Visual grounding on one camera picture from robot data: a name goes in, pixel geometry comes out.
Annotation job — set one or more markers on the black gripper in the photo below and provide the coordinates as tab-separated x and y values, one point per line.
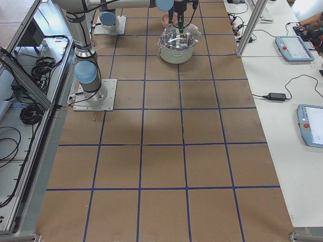
179	7

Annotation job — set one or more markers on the glass pot lid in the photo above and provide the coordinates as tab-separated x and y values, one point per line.
173	39

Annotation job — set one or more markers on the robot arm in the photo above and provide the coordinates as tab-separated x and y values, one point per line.
75	15
108	19

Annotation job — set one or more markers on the pale green electric pot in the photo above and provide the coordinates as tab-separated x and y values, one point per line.
175	56

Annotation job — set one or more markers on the pink bowl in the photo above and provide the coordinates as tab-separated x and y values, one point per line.
165	20

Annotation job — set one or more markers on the blue teach pendant far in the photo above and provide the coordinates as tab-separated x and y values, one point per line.
293	49

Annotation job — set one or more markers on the blue teach pendant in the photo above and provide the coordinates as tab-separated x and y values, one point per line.
293	49
310	123

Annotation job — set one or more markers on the blue teach pendant near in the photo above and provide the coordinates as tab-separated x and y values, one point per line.
310	123

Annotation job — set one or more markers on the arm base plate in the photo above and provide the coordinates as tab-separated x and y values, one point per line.
102	100
118	28

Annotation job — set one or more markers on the aluminium frame post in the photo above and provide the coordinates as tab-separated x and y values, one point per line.
260	5

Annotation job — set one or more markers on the black power brick with cable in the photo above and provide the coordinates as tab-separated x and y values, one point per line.
282	96

